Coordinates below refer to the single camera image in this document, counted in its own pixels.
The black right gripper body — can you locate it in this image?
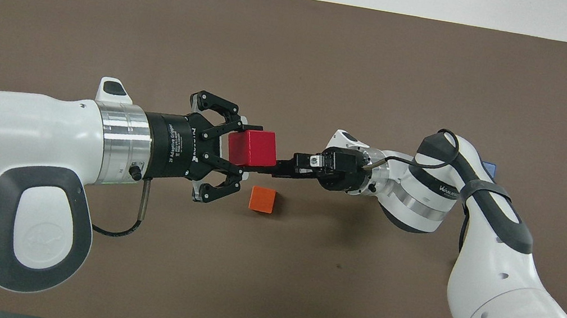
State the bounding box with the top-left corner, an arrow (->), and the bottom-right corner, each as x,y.
315,145 -> 377,198

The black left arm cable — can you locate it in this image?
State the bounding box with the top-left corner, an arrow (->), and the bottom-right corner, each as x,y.
90,172 -> 151,243

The red wooden block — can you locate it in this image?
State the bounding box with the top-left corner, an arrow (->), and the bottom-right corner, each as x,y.
224,125 -> 282,173

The brown table mat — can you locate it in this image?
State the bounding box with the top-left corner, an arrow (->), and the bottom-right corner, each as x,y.
0,0 -> 567,318

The orange wooden block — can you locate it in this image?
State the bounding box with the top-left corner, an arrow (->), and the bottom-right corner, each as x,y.
248,185 -> 278,215

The blue wooden block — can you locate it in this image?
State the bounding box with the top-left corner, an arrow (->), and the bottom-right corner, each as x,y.
479,160 -> 498,179

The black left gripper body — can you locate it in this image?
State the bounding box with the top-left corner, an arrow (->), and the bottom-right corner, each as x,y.
135,106 -> 217,189

